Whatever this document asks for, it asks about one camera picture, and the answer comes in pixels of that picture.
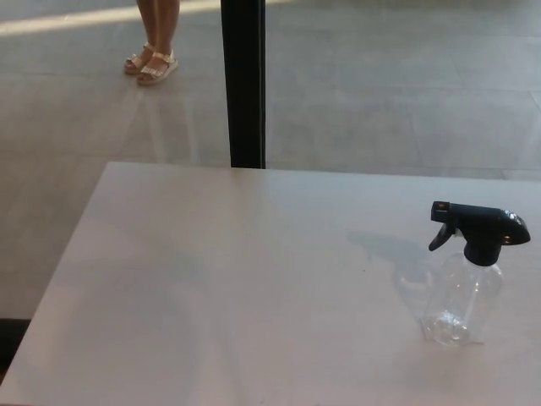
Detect black trigger spray lid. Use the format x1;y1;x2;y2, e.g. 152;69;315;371
428;200;532;266

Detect clear plastic spray bottle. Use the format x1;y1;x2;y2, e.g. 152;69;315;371
424;251;505;345

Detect person's bare legs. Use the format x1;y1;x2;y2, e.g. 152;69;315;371
135;0;179;58

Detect black vertical frame post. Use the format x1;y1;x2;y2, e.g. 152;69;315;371
220;0;267;169

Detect white strappy platform sandal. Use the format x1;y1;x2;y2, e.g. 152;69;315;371
123;41;156;76
135;48;179;86

